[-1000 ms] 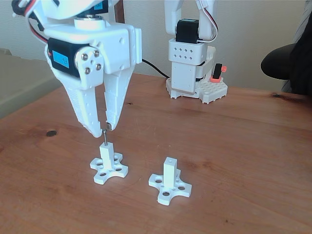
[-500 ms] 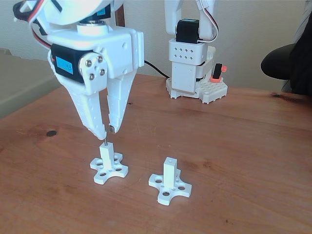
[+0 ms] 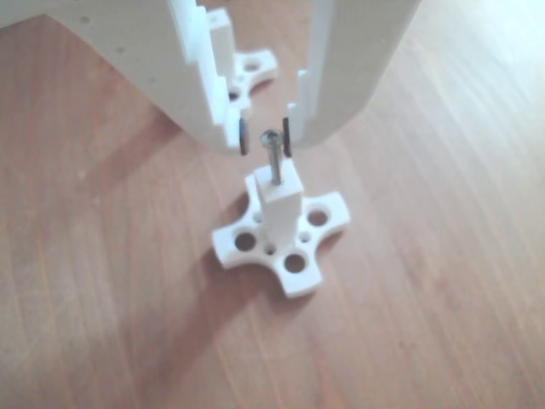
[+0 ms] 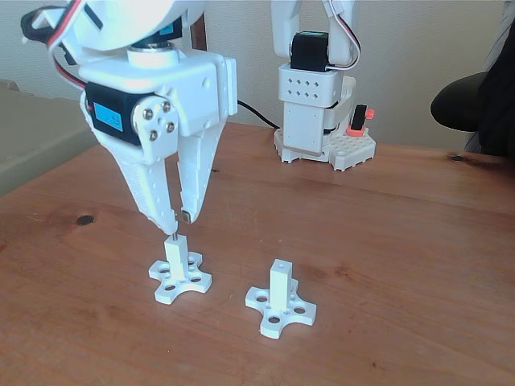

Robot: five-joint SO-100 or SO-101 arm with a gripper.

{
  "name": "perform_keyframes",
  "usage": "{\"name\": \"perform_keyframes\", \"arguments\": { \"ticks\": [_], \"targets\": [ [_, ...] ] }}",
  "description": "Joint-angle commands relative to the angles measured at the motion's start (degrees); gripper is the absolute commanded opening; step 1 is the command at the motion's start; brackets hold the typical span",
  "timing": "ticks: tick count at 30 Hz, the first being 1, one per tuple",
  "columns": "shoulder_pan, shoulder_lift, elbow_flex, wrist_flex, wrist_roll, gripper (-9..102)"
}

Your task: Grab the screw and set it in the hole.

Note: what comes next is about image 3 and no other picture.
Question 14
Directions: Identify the long silver screw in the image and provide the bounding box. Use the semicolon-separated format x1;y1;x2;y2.
259;130;284;187

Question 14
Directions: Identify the white cross-base post stand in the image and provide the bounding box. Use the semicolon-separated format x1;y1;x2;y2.
205;8;278;112
211;164;353;296

